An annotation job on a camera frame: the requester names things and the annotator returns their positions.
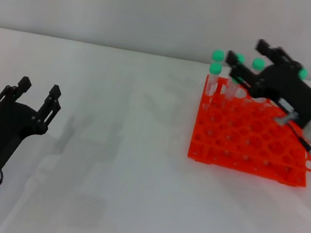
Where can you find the orange test tube rack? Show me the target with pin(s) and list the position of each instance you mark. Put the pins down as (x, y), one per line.
(242, 141)

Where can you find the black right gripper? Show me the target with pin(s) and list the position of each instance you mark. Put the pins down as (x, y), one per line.
(288, 89)

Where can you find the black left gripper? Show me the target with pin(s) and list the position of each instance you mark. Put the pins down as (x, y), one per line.
(7, 129)

